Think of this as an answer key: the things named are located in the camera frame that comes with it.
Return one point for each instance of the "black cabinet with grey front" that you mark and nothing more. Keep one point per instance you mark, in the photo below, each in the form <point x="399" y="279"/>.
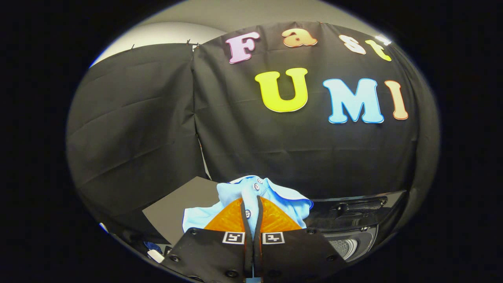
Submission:
<point x="177" y="212"/>

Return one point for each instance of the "black backdrop cloth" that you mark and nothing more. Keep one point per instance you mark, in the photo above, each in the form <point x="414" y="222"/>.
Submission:
<point x="137" y="137"/>

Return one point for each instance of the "small white object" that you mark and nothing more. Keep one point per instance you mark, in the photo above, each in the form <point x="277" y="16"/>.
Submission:
<point x="156" y="256"/>

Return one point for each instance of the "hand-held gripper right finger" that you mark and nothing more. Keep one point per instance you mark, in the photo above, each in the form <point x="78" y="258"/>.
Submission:
<point x="259" y="259"/>

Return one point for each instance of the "light blue polo shirt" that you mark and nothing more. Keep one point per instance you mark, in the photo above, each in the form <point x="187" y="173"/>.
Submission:
<point x="235" y="192"/>

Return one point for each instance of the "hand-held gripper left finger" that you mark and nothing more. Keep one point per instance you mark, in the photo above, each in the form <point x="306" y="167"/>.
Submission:
<point x="247" y="259"/>

